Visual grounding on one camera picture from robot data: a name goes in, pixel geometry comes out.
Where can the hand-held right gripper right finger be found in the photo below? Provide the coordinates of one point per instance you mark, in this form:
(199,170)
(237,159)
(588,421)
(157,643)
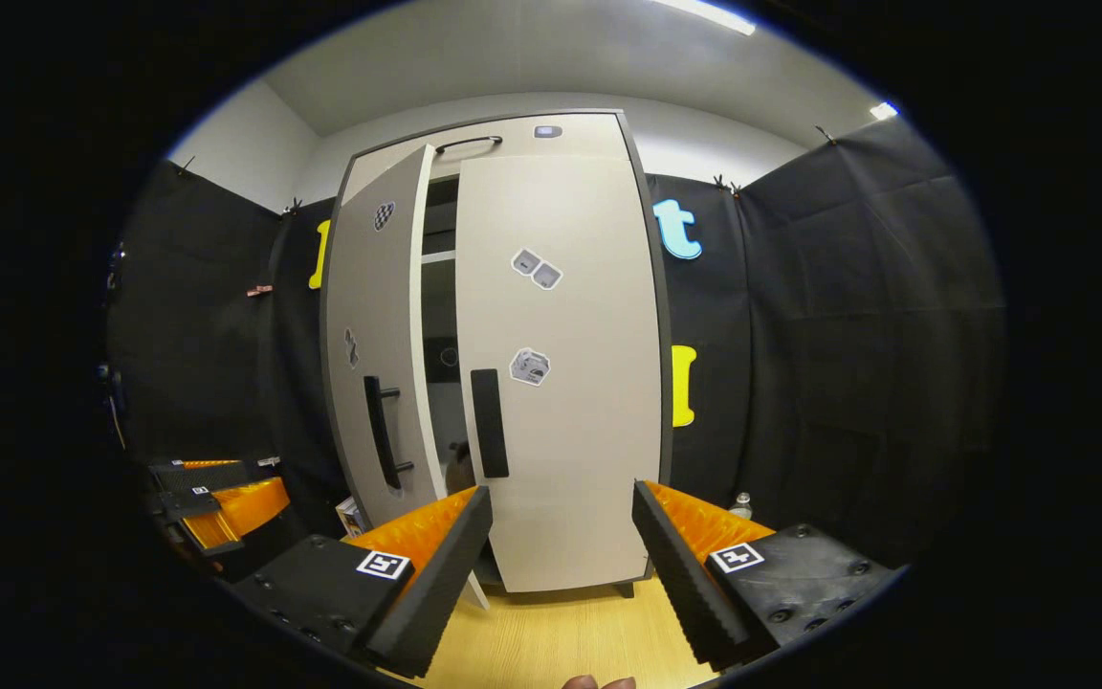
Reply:
(680,584)

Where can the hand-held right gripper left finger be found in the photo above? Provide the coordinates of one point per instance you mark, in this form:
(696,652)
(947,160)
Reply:
(441,593)

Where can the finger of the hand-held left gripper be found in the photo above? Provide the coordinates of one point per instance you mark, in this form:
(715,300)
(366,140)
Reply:
(189,502)
(197,476)

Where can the grey cabinet door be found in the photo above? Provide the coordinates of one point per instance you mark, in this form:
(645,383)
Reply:
(379,306)
(589,431)

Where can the grey shoe cabinet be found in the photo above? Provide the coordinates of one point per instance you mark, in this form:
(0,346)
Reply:
(440,325)

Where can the green label drink bottle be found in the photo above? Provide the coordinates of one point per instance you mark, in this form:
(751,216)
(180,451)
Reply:
(742,507)

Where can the small printed box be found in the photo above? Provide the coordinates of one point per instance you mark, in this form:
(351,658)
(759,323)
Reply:
(352,517)

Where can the red clip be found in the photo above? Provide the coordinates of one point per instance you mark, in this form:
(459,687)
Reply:
(259,290)

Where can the black backdrop cloth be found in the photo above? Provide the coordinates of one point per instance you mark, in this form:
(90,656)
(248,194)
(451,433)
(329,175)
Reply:
(848,335)

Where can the small ceiling light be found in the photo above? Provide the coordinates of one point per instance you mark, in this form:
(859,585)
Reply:
(884,110)

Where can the long ceiling light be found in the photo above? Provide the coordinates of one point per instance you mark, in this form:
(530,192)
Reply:
(704,14)

